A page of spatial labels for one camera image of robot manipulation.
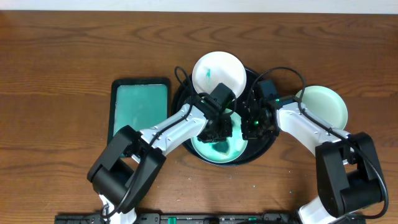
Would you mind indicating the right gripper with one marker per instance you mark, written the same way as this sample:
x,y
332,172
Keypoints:
x,y
257,132

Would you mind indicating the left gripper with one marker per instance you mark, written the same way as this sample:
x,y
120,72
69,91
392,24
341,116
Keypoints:
x,y
216,134

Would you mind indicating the pale green plate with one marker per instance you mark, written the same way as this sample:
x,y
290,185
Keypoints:
x,y
320,102
237,144

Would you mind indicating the white plate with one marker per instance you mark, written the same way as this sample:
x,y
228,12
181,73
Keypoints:
x,y
219,67

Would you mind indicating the pale green plate front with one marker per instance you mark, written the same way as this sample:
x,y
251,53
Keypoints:
x,y
320,102

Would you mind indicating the green scrub sponge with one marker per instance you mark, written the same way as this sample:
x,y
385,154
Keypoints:
x,y
221,147

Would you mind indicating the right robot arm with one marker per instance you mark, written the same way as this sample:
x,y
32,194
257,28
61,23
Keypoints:
x,y
350,183

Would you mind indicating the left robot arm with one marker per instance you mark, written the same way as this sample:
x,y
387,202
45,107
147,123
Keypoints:
x,y
130,163

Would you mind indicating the black round tray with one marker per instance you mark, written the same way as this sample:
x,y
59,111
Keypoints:
x,y
255,147

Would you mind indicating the black rectangular water tray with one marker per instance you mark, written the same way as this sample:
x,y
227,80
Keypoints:
x,y
140,103

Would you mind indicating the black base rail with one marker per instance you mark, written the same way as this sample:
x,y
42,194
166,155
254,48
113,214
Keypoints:
x,y
155,218

